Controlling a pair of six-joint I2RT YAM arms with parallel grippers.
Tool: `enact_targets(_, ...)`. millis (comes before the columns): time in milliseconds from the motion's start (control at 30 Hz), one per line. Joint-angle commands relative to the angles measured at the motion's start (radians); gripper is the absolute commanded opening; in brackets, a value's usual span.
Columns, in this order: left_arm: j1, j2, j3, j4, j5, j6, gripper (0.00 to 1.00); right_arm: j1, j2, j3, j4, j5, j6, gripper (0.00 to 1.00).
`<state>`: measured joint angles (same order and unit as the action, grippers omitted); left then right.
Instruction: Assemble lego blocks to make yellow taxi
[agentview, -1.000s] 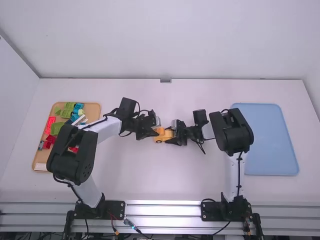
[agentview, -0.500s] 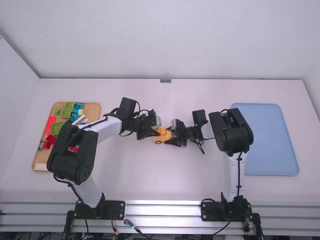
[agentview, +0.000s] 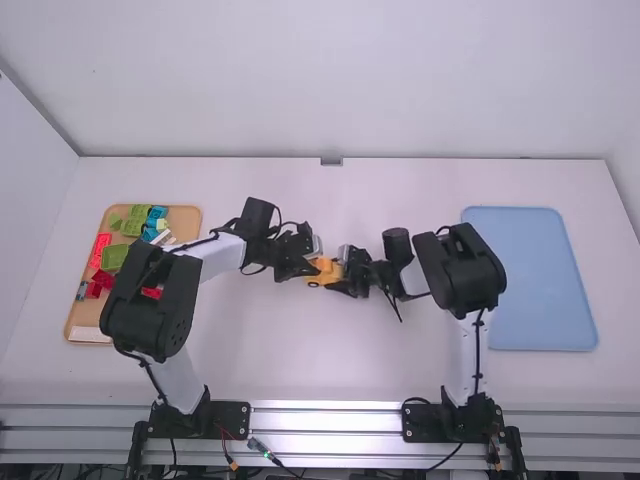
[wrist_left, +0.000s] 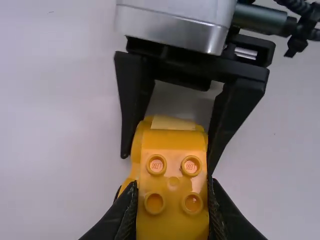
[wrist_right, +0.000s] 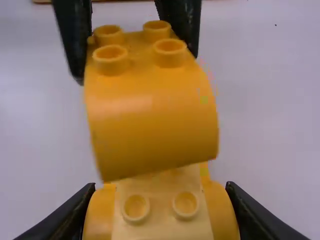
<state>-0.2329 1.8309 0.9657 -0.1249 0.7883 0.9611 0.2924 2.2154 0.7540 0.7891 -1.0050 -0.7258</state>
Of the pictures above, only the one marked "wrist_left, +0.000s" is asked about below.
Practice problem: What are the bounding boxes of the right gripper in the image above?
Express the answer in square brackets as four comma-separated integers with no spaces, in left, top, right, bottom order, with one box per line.
[113,33,277,176]

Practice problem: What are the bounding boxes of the black cable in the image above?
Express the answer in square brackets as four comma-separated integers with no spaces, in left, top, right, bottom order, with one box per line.
[234,0,320,59]

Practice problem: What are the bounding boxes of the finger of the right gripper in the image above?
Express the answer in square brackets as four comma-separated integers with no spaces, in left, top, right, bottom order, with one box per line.
[114,51,157,160]

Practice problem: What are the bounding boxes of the yellow toy car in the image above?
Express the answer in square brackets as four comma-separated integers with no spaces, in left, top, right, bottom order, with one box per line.
[113,114,211,240]

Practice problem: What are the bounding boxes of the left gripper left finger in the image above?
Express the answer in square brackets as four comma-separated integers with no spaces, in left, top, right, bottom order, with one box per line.
[74,179,140,240]

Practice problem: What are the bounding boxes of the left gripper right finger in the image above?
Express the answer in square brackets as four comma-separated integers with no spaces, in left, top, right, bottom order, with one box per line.
[206,174,278,240]

